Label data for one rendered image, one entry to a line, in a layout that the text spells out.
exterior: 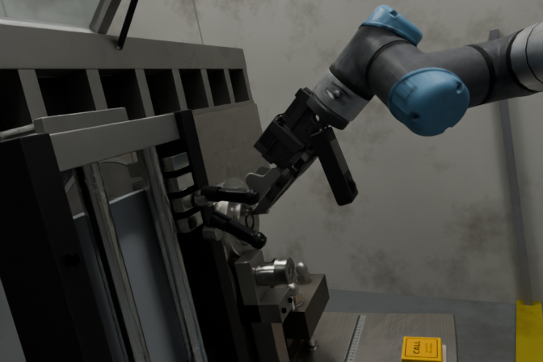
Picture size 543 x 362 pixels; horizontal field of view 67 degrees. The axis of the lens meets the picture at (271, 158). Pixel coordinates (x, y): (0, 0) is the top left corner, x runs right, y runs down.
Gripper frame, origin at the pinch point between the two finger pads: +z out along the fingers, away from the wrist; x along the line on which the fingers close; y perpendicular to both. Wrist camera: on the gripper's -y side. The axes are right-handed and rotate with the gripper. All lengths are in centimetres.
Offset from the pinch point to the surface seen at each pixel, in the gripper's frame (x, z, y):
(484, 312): -183, 53, -120
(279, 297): 5.9, 6.3, -11.1
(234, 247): 6.5, 4.9, -0.8
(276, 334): 6.0, 11.6, -14.6
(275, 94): -214, 45, 66
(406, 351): -12.7, 8.8, -36.6
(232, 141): -62, 24, 29
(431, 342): -16.0, 5.6, -39.4
